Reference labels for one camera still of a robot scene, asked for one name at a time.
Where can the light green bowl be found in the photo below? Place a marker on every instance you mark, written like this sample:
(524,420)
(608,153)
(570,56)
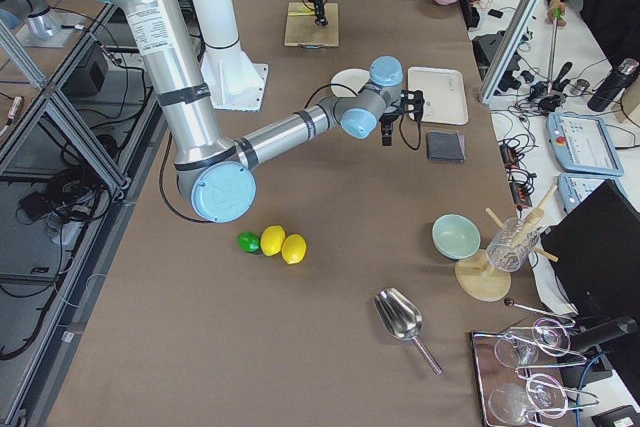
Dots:
(455,236)

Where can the wooden cup rack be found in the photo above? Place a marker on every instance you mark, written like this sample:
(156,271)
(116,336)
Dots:
(486,283)

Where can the yellow plastic knife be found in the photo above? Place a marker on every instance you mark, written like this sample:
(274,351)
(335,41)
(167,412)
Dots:
(300,13)

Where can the grey folded cloth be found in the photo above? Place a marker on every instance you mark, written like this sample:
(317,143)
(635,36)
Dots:
(446,147)

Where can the clear wine glass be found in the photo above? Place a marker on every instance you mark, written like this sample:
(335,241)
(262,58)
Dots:
(515,348)
(551,337)
(540,398)

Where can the blue teach pendant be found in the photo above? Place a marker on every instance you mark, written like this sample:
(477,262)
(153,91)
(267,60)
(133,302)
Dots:
(582,144)
(574,188)

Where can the glass cup on rack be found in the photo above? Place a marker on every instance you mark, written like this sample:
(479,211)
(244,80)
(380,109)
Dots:
(510,247)

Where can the green lime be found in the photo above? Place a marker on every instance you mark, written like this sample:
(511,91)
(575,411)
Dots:
(248,242)

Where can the yellow lemon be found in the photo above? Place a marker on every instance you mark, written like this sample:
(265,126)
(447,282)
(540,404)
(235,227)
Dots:
(294,249)
(272,239)

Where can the round cream plate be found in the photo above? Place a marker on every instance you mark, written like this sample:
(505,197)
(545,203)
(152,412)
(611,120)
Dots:
(348,82)

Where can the cream rabbit tray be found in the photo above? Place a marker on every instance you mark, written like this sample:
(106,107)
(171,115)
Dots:
(443,92)

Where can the black framed mirror tray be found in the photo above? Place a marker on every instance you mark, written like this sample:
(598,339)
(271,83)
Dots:
(490,374)

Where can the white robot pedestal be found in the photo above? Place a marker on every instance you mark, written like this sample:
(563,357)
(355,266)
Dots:
(235,82)

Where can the black monitor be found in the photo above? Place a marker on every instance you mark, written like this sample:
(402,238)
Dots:
(597,245)

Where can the wooden cutting board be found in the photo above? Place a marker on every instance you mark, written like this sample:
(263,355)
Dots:
(302,31)

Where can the steel scoop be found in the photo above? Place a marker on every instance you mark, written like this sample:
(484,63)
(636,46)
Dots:
(403,320)

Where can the aluminium frame post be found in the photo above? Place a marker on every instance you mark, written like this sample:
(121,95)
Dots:
(505,50)

